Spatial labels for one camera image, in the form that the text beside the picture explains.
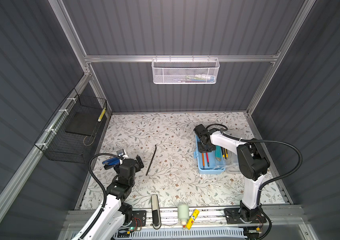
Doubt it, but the red handled hex key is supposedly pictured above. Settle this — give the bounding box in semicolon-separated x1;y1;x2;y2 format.
205;153;210;167

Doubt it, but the teal handled tool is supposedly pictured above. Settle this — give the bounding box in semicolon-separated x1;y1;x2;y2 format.
215;146;222;162

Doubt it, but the orange handled hex key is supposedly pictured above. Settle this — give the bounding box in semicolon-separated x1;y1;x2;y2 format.
201;153;206;170

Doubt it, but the light blue plastic tool box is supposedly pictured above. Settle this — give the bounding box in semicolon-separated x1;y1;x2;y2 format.
194;133;244;175

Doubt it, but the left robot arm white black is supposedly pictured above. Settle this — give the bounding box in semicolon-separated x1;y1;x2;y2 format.
73;153;144;240

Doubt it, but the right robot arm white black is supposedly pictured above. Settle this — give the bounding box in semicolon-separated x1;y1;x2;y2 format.
194;124;303;223

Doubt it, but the yellow tube in black basket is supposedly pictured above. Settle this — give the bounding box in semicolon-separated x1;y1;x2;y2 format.
98;108;106;122

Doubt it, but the black silver flat device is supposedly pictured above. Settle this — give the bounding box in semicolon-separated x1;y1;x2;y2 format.
151;195;162;230

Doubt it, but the black pad in basket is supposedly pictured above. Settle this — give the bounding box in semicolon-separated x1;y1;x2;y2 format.
65;112;99;137

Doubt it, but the white plastic bottle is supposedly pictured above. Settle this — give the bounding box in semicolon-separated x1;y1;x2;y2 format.
178;204;190;227

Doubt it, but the yellow glue tube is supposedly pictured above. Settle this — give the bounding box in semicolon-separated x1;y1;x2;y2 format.
185;209;200;230

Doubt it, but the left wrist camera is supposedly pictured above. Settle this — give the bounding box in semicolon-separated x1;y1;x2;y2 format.
117;149;128;159

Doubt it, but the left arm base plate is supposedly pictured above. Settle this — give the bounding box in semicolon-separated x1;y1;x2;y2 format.
123;210;147;228

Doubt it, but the black wire mesh basket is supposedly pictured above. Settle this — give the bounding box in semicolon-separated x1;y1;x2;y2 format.
35;90;108;164

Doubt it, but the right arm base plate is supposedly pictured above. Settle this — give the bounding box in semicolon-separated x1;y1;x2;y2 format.
224;207;267;225

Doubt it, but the white wire mesh basket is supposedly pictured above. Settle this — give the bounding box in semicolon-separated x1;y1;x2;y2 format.
151;58;220;85

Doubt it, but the white perforated cable tray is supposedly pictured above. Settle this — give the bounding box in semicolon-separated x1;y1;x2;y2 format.
112;227;248;240

